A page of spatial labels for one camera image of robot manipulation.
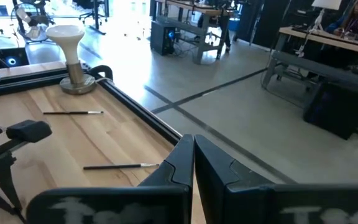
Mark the black computer tower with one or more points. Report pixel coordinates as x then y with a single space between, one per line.
337 109

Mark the computer tower blue light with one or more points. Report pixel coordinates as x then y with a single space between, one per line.
163 37

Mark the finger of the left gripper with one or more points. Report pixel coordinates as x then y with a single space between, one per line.
6 174

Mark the black office chair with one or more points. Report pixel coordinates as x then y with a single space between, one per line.
95 12

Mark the white lamp on stand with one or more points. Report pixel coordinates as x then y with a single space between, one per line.
70 59

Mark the black clamp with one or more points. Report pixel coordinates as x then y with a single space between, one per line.
102 70

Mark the wooden top desk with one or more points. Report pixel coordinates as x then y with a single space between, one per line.
328 40

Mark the white shade table lamp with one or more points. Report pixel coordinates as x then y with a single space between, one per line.
322 6

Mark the person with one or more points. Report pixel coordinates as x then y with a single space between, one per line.
224 31
356 18

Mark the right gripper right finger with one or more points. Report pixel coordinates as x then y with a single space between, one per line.
235 202

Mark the grey frame desk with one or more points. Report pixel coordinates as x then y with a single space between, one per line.
197 11

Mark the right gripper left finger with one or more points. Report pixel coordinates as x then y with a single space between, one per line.
166 199

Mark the black aluminium table frame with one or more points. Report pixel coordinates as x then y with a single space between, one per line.
135 107

